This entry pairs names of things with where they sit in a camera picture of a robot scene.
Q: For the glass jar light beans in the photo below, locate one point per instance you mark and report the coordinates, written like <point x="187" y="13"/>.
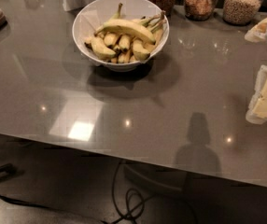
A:
<point x="240" y="12"/>

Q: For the right edge yellow banana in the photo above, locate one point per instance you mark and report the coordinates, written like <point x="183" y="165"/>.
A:
<point x="157" y="35"/>

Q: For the left front yellow banana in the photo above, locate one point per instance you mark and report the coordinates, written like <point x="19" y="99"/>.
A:
<point x="101" y="50"/>

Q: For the small centre yellow banana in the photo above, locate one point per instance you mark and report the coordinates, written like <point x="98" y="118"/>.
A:
<point x="125" y="43"/>

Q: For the small middle yellow banana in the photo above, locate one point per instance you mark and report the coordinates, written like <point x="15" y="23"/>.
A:
<point x="111" y="39"/>

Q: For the small yellow banana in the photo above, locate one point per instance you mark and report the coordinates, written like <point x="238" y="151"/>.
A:
<point x="125" y="43"/>
<point x="111" y="39"/>

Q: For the right front yellow banana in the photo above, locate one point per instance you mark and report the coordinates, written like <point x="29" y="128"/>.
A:
<point x="139" y="52"/>

